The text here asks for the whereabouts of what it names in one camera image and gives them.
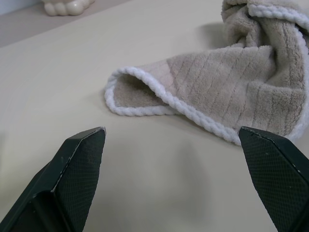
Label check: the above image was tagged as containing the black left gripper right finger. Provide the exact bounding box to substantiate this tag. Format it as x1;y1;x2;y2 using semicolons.
238;126;309;232

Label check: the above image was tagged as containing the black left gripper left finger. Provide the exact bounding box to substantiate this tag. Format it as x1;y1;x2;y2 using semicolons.
0;126;107;232

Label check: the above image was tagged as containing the beige towel with white trim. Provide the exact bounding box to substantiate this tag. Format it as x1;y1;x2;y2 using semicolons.
104;0;309;146

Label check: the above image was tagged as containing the cream ribbed ceramic pot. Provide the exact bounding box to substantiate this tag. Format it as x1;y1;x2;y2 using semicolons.
42;0;96;17

